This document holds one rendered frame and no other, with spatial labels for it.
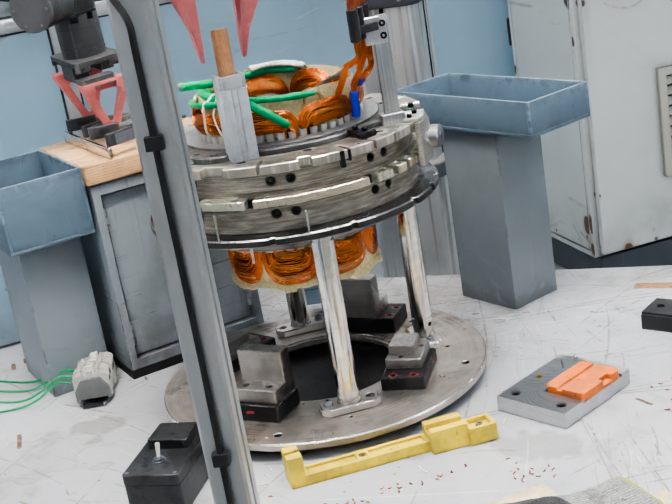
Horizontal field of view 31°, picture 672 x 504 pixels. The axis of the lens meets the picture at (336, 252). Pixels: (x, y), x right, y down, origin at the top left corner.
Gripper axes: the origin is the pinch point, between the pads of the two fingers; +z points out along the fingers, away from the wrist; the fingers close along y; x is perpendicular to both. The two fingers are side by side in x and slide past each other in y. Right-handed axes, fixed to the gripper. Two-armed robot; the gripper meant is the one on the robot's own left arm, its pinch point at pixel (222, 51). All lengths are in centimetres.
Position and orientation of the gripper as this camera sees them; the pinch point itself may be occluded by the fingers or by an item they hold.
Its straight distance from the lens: 125.5
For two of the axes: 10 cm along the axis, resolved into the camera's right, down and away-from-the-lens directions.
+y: 9.6, -1.9, 1.9
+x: -2.5, -3.2, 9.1
